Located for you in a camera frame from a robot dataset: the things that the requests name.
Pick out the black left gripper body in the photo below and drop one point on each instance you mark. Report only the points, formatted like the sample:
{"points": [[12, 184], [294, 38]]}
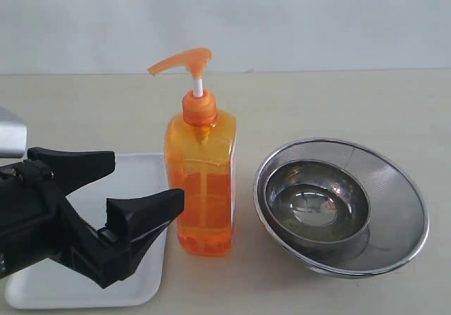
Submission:
{"points": [[38, 222]]}

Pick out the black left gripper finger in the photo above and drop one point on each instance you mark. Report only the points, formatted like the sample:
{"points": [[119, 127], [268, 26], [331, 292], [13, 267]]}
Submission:
{"points": [[132, 225], [73, 170]]}

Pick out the orange dish soap pump bottle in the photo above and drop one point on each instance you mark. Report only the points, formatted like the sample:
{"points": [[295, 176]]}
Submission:
{"points": [[199, 151]]}

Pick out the stainless steel bowl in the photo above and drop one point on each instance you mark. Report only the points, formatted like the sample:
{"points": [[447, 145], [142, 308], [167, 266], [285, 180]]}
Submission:
{"points": [[315, 206]]}

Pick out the white rectangular plastic tray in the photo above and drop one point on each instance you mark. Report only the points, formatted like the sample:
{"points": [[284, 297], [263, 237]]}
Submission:
{"points": [[48, 285]]}

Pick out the stainless steel mesh colander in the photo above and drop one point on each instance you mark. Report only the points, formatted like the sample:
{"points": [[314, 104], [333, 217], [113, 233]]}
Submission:
{"points": [[399, 222]]}

